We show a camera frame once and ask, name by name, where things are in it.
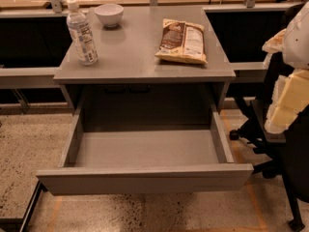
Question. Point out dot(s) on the black office chair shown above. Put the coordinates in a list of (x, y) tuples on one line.
[(288, 150)]

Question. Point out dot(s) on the open grey top drawer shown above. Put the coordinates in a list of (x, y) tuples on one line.
[(165, 141)]

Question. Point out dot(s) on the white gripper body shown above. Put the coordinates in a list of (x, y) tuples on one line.
[(296, 39)]

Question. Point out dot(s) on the clear plastic water bottle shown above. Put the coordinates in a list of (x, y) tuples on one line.
[(81, 34)]

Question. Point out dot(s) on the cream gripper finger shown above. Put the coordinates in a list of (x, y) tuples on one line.
[(290, 96), (274, 44)]

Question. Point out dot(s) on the white ceramic bowl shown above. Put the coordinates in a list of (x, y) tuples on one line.
[(109, 15)]

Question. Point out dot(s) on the brown and yellow snack bag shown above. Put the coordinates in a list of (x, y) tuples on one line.
[(182, 42)]

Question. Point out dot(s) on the grey drawer cabinet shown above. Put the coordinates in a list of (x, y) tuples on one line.
[(130, 89)]

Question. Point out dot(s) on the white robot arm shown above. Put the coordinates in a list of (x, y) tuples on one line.
[(296, 41)]

